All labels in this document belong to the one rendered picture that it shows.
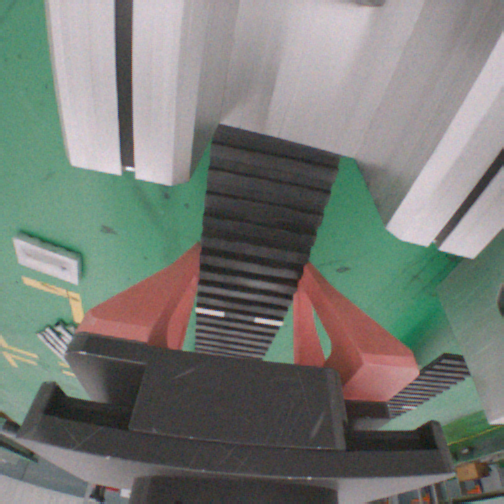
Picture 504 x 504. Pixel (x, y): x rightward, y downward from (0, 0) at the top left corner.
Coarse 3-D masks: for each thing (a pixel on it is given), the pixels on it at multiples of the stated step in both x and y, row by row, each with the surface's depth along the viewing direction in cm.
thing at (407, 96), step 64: (64, 0) 3; (128, 0) 4; (192, 0) 4; (256, 0) 6; (320, 0) 6; (384, 0) 5; (448, 0) 5; (64, 64) 4; (128, 64) 4; (192, 64) 4; (256, 64) 7; (320, 64) 7; (384, 64) 7; (448, 64) 5; (64, 128) 5; (128, 128) 5; (192, 128) 5; (256, 128) 9; (320, 128) 8; (384, 128) 7; (448, 128) 5; (384, 192) 7; (448, 192) 5
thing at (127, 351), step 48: (144, 288) 9; (192, 288) 13; (96, 336) 7; (144, 336) 7; (96, 384) 7; (144, 384) 6; (192, 384) 6; (240, 384) 6; (288, 384) 7; (336, 384) 7; (144, 432) 5; (192, 432) 5; (240, 432) 6; (288, 432) 6; (336, 432) 6
